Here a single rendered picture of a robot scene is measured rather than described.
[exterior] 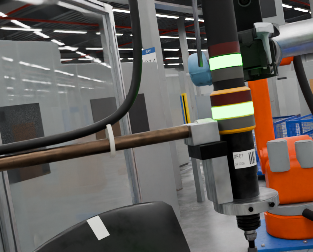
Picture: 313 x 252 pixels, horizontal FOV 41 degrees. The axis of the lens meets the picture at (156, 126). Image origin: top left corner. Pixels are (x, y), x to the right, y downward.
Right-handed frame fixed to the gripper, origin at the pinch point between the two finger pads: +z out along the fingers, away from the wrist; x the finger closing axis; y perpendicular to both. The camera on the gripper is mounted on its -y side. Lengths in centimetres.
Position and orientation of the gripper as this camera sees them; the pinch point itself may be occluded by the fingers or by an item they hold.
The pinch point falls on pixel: (238, 30)
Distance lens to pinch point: 61.1
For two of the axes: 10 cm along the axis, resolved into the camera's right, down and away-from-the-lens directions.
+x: -9.2, 1.5, 3.6
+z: -3.4, 1.1, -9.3
